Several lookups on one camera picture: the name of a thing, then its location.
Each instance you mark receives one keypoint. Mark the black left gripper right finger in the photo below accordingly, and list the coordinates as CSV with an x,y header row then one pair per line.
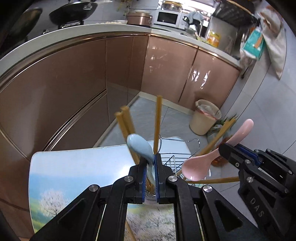
x,y
201,213

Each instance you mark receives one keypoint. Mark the light blue ceramic spoon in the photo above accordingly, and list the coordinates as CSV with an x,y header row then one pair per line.
x,y
140,146

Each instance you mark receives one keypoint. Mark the brown kitchen cabinets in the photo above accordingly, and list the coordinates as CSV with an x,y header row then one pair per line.
x,y
64,97

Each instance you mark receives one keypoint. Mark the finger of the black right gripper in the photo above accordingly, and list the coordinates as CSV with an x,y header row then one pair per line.
x,y
266,157
233,157

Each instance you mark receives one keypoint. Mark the white microwave oven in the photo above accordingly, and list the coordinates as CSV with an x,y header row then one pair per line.
x,y
166,18

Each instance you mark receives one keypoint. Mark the teal hanging package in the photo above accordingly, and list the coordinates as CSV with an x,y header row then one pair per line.
x,y
254,45

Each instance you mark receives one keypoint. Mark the landscape print table mat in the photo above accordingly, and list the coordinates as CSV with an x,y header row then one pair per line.
x,y
57,178

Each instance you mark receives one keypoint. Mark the black dish rack shelf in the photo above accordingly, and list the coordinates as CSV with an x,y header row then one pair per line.
x,y
236,13

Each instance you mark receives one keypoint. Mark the bamboo chopstick short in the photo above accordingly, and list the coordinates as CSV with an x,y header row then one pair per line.
x,y
228,124

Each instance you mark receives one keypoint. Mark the white cloth hanging bag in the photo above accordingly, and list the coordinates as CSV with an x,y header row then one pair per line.
x,y
274,35

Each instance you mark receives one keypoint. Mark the pink ceramic spoon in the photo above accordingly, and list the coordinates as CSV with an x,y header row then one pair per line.
x,y
196,168

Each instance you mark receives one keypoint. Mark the black wok with lid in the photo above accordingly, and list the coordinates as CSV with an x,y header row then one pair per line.
x,y
73,12

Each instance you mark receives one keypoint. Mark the wire utensil drying rack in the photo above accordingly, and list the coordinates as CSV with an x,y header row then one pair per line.
x,y
174,151

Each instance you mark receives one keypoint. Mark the yellow detergent bottle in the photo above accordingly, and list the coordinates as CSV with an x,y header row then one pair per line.
x,y
213,39

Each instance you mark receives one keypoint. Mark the steel wok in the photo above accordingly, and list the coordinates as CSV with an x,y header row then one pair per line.
x,y
25,23

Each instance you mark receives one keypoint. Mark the beige trash bin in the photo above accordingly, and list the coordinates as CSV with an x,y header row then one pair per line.
x,y
204,117

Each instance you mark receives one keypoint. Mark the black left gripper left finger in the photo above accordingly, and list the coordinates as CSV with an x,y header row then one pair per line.
x,y
98,213

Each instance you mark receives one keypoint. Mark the amber oil bottle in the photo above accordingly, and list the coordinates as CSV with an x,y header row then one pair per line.
x,y
219,162

